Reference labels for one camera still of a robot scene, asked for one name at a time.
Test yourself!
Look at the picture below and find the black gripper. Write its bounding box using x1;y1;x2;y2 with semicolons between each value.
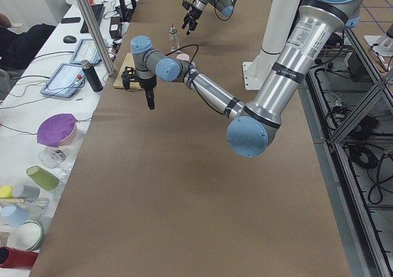
182;6;201;35
138;76;157;110

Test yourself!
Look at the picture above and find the glass sauce bottle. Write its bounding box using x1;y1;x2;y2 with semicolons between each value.
168;23;180;52

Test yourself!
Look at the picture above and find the pink plastic cup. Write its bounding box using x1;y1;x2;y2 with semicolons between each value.
176;53;190;61

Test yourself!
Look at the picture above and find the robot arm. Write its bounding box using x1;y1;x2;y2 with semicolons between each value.
130;0;363;157
182;0;237;35

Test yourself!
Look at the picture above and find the green plastic cup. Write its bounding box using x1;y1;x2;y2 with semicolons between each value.
26;165;59;191

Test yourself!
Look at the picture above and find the grey cup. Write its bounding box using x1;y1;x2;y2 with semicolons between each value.
12;184;41;201

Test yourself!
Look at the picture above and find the yellow cup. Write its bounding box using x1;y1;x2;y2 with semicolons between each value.
0;185;13;199

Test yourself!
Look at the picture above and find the light blue cup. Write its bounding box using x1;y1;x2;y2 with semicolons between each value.
1;205;29;227

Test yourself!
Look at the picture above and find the red cup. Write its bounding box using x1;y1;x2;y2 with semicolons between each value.
1;246;39;270

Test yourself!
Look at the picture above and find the bamboo cutting board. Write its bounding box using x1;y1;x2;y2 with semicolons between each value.
113;53;141;91

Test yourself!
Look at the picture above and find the black thermos bottle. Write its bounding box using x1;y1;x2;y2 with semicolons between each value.
80;60;103;92

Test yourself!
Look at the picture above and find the black power adapter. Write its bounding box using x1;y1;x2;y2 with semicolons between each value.
109;16;122;39

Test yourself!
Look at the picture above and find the far blue teach pendant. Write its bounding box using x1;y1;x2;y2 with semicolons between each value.
70;39;101;65

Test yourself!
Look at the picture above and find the blue teach pendant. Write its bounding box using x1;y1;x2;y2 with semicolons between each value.
70;39;101;65
40;63;85;98

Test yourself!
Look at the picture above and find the near blue teach pendant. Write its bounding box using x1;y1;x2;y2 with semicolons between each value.
40;63;85;98

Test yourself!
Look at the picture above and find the black keyboard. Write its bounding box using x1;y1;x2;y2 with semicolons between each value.
80;4;106;34

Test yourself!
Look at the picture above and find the black computer mouse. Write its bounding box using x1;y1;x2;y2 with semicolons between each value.
63;35;77;44

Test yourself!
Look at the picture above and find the purple cloth on bowl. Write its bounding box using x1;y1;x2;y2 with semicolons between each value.
37;113;77;148

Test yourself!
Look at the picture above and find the black smartphone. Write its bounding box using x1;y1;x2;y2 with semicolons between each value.
61;17;81;24

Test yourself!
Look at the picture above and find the wine glass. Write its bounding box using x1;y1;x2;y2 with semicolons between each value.
38;147;72;180

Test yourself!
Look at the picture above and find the person at desk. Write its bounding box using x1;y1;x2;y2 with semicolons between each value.
1;14;56;69

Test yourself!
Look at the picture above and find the white green-rimmed bowl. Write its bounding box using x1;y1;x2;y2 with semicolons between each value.
7;221;44;251

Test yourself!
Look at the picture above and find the aluminium frame post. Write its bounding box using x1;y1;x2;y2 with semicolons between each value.
76;0;115;76

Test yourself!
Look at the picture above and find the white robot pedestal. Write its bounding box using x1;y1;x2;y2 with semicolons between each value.
243;0;300;90

